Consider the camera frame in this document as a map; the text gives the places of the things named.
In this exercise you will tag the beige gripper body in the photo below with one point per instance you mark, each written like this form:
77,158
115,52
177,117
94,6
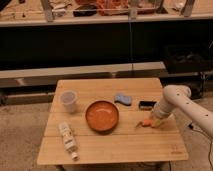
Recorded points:
155,121

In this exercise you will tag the orange pepper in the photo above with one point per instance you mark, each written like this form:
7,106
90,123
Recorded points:
144,123

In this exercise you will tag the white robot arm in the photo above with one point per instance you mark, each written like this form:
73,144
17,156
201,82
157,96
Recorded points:
178,96

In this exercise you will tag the black rectangular block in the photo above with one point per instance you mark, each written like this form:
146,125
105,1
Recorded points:
146,105

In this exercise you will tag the blue sponge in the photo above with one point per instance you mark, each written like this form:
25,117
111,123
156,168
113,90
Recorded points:
123,99

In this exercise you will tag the orange bowl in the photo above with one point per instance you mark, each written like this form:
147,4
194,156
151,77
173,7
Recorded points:
102,116

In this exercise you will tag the wooden table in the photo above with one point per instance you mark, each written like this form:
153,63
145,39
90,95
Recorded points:
125,144

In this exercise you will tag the black box on shelf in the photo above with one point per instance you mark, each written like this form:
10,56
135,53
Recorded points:
188,58

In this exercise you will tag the white plastic bottle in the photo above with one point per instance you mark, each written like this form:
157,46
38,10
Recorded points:
68,140

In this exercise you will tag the clear plastic cup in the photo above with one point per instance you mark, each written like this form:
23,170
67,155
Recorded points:
69,100

